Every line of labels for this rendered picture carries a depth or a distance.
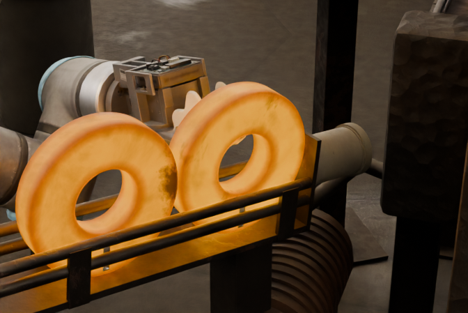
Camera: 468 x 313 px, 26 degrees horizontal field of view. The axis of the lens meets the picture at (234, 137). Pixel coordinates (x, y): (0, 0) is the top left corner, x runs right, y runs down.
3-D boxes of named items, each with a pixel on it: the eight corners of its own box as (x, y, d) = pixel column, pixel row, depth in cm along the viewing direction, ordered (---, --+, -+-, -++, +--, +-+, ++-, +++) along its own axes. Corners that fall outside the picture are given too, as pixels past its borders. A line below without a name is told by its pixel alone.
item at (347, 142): (369, 182, 114) (377, 134, 111) (309, 201, 109) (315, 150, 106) (333, 161, 118) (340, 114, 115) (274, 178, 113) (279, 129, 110)
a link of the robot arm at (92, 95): (87, 144, 120) (156, 122, 125) (106, 150, 116) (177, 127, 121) (72, 71, 118) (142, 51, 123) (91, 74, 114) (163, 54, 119)
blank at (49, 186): (183, 111, 94) (164, 98, 97) (30, 143, 86) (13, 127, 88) (174, 254, 101) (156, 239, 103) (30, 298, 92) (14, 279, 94)
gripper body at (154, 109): (150, 75, 105) (95, 67, 114) (164, 155, 107) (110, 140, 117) (209, 58, 109) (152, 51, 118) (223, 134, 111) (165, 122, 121)
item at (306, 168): (310, 230, 109) (322, 139, 105) (306, 231, 109) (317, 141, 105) (267, 201, 115) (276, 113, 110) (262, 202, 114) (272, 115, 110)
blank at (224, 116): (313, 80, 103) (292, 68, 105) (186, 110, 94) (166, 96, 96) (297, 212, 110) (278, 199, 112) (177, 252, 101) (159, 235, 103)
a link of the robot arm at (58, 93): (83, 139, 134) (108, 67, 135) (131, 152, 124) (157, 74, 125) (21, 117, 128) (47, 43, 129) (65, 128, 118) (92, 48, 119)
